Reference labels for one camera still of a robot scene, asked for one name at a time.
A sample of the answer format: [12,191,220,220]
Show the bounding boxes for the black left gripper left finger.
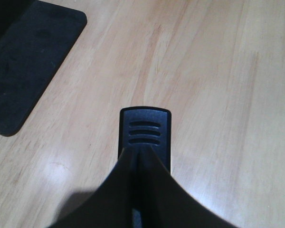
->
[51,146,140,228]

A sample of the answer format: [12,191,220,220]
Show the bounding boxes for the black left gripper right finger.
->
[139,146,233,228]

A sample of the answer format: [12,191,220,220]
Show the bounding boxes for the black monitor with stand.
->
[0,0,87,136]

